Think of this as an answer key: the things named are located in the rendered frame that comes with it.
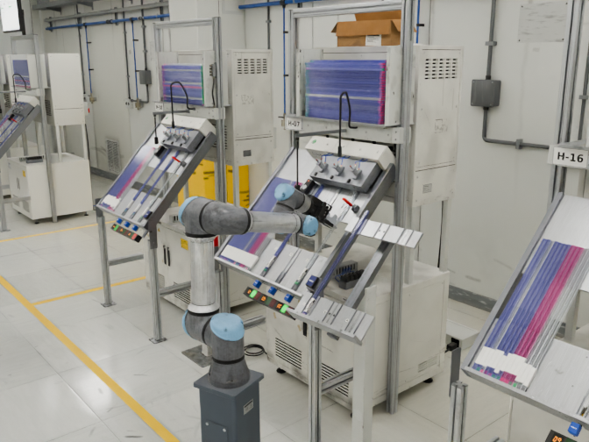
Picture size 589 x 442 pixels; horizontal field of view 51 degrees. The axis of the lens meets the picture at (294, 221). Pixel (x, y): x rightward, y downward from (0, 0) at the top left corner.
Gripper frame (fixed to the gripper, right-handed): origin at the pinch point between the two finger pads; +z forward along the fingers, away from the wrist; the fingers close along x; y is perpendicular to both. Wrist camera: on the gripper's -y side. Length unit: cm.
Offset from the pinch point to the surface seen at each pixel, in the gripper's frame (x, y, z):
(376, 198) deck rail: -10.1, 19.2, 7.0
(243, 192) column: 305, 41, 169
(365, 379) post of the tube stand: -36, -52, 15
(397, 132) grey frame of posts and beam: -13.0, 47.4, -0.7
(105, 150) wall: 657, 48, 175
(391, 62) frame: -12, 70, -20
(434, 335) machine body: -10, -22, 89
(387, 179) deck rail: -10.1, 29.3, 8.7
